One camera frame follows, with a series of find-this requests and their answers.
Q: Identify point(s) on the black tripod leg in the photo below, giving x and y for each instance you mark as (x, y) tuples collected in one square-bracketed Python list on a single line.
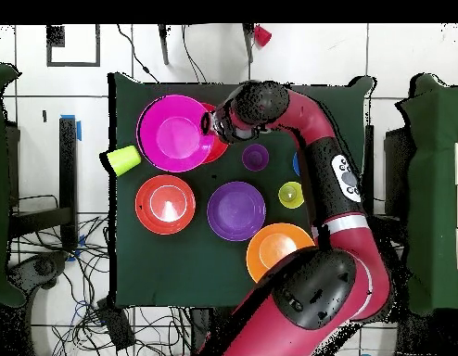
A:
[(163, 44), (248, 44)]

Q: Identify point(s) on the large pink plastic bowl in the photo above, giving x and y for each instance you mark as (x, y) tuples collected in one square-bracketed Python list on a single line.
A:
[(169, 133)]

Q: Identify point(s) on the black square floor frame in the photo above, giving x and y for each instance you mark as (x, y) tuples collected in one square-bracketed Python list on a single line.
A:
[(73, 64)]

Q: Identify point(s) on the red plastic cup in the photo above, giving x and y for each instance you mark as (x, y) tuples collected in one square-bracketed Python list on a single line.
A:
[(263, 36)]

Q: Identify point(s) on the dark green table cloth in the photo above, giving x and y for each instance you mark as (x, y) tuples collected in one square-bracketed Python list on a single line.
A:
[(177, 267)]

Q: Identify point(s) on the small blue plastic bowl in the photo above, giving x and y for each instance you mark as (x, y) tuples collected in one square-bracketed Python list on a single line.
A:
[(295, 163)]

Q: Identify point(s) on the purple plastic cup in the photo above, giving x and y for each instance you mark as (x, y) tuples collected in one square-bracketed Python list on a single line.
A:
[(255, 157)]

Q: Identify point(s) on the purple plastic bowl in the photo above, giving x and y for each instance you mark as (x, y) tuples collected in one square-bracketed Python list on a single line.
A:
[(236, 211)]

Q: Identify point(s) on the large orange plastic bowl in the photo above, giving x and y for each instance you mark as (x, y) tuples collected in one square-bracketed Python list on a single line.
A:
[(258, 252)]

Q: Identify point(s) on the black power strip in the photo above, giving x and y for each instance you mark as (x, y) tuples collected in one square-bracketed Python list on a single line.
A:
[(116, 326)]

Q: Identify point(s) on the red plastic bowl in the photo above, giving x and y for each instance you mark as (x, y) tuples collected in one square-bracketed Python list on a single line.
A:
[(218, 152), (165, 204)]

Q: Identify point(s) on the blue tape strip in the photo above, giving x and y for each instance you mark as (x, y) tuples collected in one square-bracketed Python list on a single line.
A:
[(79, 129)]

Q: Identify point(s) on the yellow plastic cup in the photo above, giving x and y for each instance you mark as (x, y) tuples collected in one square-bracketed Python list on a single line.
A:
[(288, 194)]

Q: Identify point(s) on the black metal stand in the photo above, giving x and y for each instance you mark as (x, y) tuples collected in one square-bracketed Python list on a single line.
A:
[(67, 167), (368, 167)]

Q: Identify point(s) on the lime green plastic cup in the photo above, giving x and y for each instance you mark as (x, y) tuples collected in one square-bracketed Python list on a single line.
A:
[(123, 159)]

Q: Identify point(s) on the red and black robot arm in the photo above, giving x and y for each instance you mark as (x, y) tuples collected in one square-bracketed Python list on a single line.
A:
[(314, 122)]

